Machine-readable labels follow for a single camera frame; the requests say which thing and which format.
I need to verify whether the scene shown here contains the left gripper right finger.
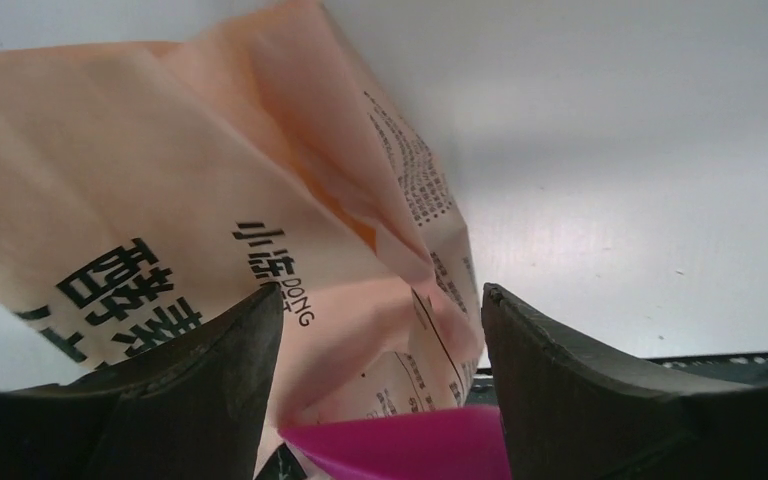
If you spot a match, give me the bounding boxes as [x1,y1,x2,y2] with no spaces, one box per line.
[481,284,768,479]

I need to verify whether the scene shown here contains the cat litter bag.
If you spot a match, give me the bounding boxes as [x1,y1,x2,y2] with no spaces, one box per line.
[0,1,484,459]

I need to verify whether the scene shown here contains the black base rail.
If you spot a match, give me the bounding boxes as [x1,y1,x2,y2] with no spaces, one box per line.
[466,351,768,405]

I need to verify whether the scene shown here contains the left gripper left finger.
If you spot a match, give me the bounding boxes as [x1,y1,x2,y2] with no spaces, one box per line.
[0,285,283,479]

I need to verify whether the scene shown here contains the magenta plastic scoop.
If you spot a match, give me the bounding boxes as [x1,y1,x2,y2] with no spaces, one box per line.
[281,405,512,480]

